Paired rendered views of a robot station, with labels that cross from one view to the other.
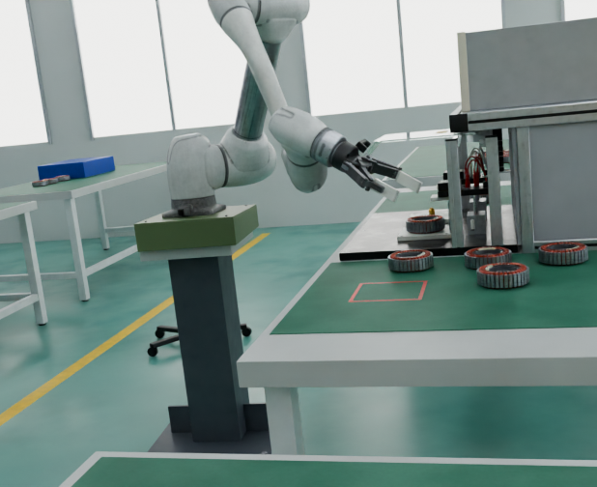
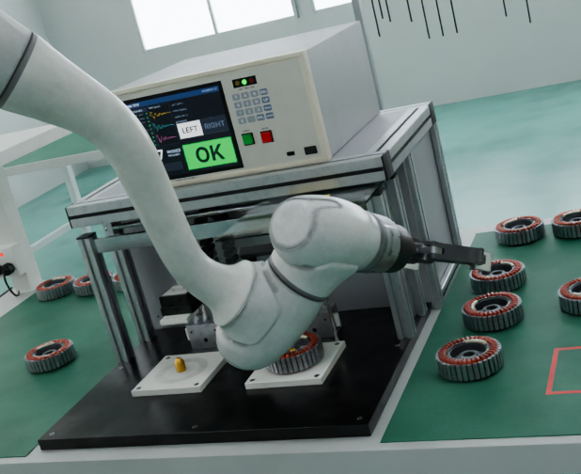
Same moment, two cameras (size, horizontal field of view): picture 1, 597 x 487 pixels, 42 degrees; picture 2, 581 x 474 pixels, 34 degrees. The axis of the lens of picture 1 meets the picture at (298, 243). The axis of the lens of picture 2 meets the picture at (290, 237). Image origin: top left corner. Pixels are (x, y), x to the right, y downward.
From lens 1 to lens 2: 228 cm
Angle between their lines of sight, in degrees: 79
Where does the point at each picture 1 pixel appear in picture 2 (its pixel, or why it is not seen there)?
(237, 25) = (71, 71)
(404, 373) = not seen: outside the picture
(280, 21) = not seen: outside the picture
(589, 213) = (442, 237)
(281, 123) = (338, 220)
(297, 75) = not seen: outside the picture
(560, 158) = (422, 183)
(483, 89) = (330, 125)
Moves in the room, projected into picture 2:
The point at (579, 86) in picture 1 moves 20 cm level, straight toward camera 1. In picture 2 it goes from (365, 105) to (457, 90)
